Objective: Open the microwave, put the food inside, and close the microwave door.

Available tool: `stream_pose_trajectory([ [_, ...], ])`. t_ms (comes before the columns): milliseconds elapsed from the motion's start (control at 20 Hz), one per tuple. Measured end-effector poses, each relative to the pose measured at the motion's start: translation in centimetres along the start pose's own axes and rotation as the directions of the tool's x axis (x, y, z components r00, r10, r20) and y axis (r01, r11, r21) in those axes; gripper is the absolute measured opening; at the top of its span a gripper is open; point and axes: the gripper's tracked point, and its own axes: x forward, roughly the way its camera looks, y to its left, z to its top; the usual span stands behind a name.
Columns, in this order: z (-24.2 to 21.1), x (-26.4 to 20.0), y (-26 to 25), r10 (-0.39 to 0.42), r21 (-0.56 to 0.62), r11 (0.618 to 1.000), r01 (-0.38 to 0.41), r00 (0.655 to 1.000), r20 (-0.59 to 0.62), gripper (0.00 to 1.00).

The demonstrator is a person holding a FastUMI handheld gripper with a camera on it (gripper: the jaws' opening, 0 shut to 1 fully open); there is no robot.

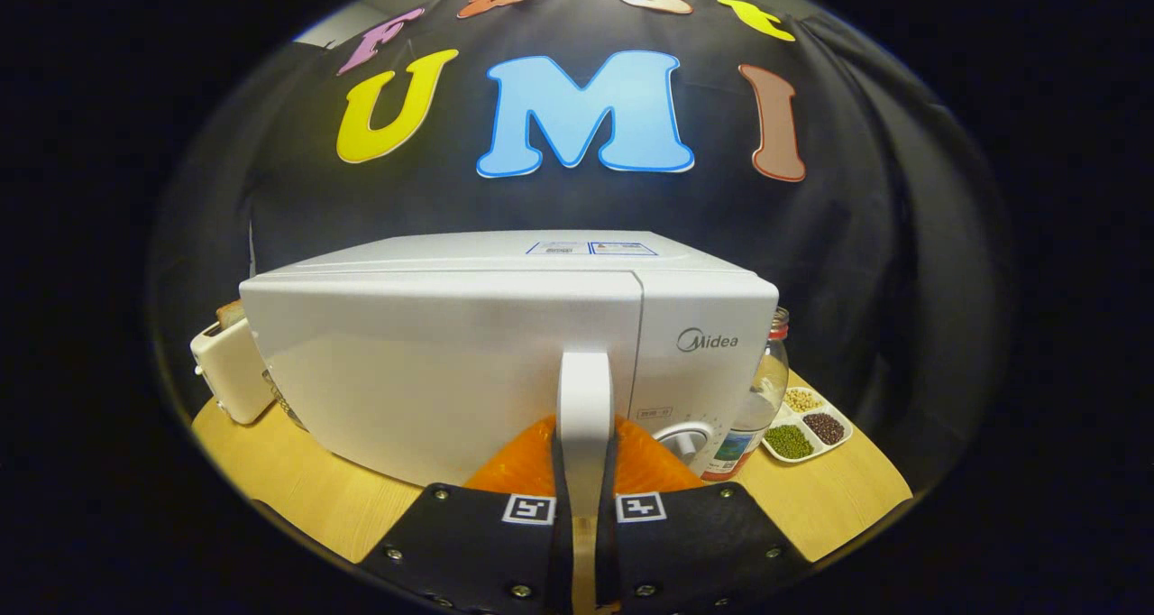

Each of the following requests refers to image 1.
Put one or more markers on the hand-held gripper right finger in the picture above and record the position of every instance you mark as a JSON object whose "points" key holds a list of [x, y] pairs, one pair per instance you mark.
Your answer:
{"points": [[694, 552]]}

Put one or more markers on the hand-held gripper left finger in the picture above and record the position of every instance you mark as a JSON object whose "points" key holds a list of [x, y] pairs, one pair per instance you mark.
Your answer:
{"points": [[469, 552]]}

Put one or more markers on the white microwave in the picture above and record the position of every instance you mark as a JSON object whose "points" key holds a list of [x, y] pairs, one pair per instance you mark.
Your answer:
{"points": [[433, 371]]}

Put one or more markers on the white divided bean dish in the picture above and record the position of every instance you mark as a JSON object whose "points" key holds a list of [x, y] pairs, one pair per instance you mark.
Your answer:
{"points": [[792, 441]]}

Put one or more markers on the clear water bottle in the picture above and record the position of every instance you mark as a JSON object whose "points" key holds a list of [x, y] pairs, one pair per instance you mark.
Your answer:
{"points": [[762, 390]]}

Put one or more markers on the white toaster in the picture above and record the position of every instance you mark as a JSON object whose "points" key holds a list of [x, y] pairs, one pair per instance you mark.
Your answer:
{"points": [[230, 371]]}

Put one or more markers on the toast slice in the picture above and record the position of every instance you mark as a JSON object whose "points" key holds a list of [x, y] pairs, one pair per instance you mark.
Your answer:
{"points": [[231, 314]]}

